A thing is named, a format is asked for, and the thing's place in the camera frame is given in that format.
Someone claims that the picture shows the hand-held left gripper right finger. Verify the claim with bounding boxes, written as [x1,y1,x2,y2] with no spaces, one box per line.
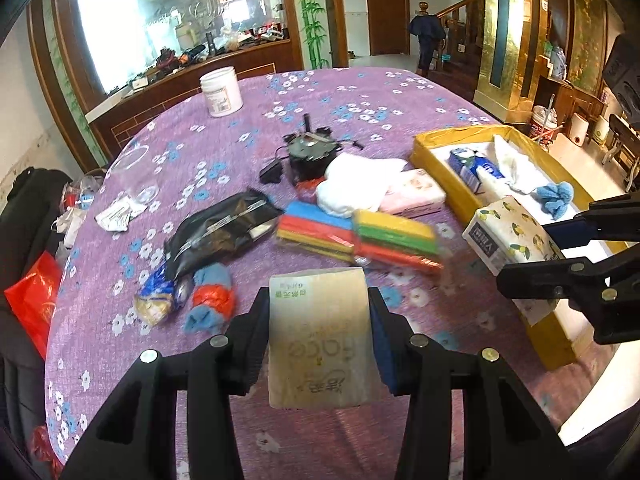
[367,287,583,480]

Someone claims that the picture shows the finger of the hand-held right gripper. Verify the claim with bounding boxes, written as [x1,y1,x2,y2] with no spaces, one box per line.
[542,195,640,250]
[497,245,640,345]

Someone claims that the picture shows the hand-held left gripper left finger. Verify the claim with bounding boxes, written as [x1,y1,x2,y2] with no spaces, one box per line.
[60,287,271,480]

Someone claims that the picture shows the small blue towel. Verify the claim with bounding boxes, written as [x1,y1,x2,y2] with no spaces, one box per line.
[532,182,576,221]

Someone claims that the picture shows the lemon print tissue pack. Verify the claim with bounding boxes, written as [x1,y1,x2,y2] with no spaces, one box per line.
[461,195,567,327]

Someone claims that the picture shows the blue towel red bag bundle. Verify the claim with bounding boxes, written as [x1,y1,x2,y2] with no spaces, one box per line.
[183,263,236,335]

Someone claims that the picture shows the beige facial tissue pack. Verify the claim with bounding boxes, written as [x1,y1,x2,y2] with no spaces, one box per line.
[268,267,387,409]

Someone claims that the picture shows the white cloth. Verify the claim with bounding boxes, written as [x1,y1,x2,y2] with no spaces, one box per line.
[492,134,547,194]

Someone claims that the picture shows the blue white soft packet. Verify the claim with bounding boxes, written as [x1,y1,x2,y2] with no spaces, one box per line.
[133,264,194,327]

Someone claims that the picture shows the yellow green sponge pack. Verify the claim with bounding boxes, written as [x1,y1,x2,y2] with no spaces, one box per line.
[352,208,444,274]

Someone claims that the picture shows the black printed plastic bag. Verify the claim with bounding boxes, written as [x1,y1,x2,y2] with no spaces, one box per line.
[163,188,285,279]

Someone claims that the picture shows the blue tissue pack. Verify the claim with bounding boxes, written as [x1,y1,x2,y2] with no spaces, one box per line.
[448,147,507,194]

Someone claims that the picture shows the blue red sponge pack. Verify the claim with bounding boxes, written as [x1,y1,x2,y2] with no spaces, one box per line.
[274,200,359,264]

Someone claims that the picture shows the yellow cardboard box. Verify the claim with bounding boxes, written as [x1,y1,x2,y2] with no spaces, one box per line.
[411,125,632,372]

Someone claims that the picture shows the white fluffy towel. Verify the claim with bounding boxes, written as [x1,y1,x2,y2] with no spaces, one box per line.
[316,152,409,219]

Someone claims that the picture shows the white appliance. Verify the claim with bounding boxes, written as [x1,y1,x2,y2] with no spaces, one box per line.
[569,112,591,147]

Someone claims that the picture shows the white bucket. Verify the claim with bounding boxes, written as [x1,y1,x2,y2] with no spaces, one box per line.
[530,104,559,144]

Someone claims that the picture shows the pink tissue pack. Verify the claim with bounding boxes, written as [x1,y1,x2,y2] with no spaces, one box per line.
[379,168,448,219]

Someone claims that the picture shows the black power adapter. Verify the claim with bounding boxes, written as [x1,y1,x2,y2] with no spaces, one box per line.
[258,158,286,185]

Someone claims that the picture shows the white crumpled wrappers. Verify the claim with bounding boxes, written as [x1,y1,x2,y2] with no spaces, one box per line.
[94,195,146,232]

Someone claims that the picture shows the black cylindrical motor device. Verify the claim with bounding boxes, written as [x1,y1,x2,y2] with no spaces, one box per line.
[281,114,362,187]

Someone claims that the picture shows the clear plastic container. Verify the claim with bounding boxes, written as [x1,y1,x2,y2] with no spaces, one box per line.
[112,145,161,204]

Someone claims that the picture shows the gold pillar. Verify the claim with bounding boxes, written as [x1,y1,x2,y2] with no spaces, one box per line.
[474,0,552,124]

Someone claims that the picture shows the large red plastic bag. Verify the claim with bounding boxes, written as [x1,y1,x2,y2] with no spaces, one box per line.
[4,250,65,361]

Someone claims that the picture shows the wooden staircase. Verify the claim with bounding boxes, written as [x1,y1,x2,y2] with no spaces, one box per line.
[418,0,487,78]

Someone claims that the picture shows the black jacket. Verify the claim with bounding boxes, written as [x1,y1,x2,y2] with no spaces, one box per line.
[0,167,77,463]

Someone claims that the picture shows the white plastic jar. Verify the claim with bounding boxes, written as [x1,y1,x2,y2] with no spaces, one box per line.
[199,66,245,118]

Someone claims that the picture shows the purple floral tablecloth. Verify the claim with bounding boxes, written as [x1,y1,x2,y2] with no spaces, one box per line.
[44,66,617,480]

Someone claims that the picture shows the wooden door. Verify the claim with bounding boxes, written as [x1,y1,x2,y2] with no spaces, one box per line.
[363,0,411,56]

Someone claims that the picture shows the wooden framed glass partition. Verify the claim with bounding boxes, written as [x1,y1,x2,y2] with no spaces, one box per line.
[27,0,307,172]

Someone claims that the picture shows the green bamboo wall decal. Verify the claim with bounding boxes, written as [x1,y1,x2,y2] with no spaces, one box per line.
[291,0,331,69]

